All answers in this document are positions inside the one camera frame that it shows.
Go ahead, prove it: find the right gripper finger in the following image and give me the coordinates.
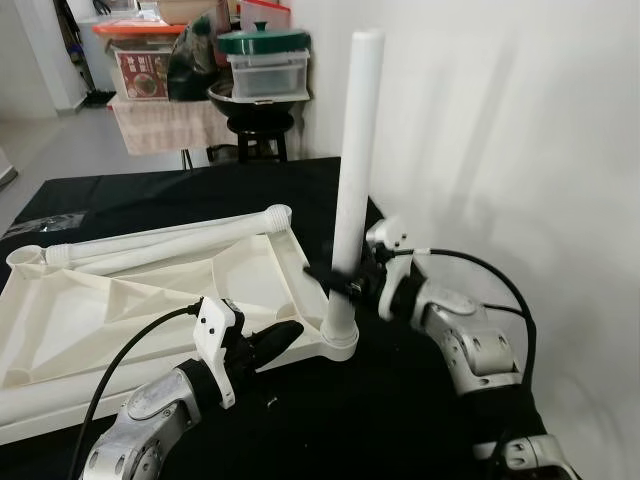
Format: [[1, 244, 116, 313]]
[[303, 262, 353, 299]]

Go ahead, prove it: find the cream plastic table top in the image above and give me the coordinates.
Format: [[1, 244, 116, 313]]
[[0, 205, 359, 446]]

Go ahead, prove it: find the red printed box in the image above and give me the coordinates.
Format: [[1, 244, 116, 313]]
[[112, 48, 173, 101]]

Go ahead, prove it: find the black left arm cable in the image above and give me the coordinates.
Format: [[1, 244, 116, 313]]
[[75, 305, 201, 480]]

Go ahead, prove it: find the clear plastic container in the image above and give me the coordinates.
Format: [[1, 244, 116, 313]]
[[228, 50, 311, 99]]

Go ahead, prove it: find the black tablecloth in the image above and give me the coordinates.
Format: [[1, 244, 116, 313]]
[[0, 158, 561, 480]]

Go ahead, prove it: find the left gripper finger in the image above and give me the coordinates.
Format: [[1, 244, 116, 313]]
[[255, 337, 301, 371], [252, 320, 305, 345]]

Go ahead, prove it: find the green pot lid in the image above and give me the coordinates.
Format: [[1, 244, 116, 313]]
[[217, 22, 311, 56]]

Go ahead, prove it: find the black floor appliance base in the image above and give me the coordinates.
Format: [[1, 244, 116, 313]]
[[78, 88, 116, 109]]

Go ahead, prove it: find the clear tape patch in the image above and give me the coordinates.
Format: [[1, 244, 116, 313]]
[[15, 212, 86, 236]]

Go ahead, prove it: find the orange container lid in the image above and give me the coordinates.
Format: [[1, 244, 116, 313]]
[[93, 20, 189, 41]]

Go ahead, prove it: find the pink checked cloth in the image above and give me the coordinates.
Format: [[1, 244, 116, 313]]
[[108, 97, 241, 156]]

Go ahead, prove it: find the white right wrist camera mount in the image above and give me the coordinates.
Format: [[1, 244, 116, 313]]
[[365, 215, 411, 311]]

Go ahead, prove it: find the black round stool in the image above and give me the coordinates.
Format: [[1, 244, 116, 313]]
[[228, 105, 291, 163]]

